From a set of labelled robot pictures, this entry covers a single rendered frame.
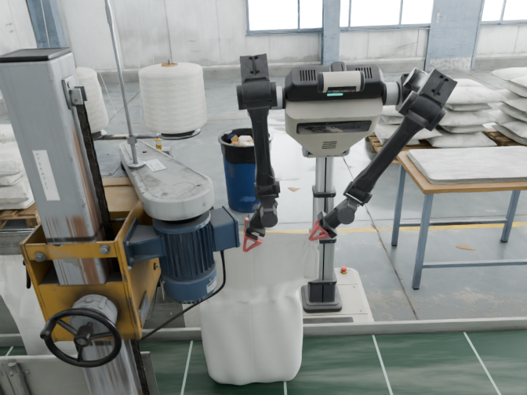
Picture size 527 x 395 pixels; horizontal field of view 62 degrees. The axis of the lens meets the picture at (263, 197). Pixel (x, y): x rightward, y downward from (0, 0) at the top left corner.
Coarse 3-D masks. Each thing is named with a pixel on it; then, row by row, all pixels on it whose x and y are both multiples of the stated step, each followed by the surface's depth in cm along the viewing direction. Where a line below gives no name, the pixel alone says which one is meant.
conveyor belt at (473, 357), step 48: (336, 336) 203; (384, 336) 202; (432, 336) 201; (480, 336) 200; (192, 384) 182; (288, 384) 180; (336, 384) 179; (384, 384) 179; (432, 384) 178; (480, 384) 177
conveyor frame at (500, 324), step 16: (432, 320) 205; (448, 320) 204; (464, 320) 204; (480, 320) 204; (496, 320) 203; (512, 320) 203; (0, 336) 206; (16, 336) 206; (160, 336) 206; (176, 336) 206; (192, 336) 206; (304, 336) 207
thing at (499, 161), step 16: (416, 160) 284; (432, 160) 283; (448, 160) 282; (464, 160) 281; (480, 160) 280; (496, 160) 279; (512, 160) 278; (432, 176) 260; (448, 176) 259; (464, 176) 259; (480, 176) 258; (496, 176) 257; (512, 176) 256
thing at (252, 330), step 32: (224, 256) 157; (256, 256) 156; (288, 256) 161; (224, 288) 163; (256, 288) 162; (288, 288) 165; (224, 320) 164; (256, 320) 164; (288, 320) 166; (224, 352) 171; (256, 352) 170; (288, 352) 172
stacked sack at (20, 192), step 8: (16, 184) 372; (24, 184) 374; (0, 192) 365; (8, 192) 365; (16, 192) 365; (24, 192) 366; (0, 200) 366; (8, 200) 366; (16, 200) 367; (24, 200) 367
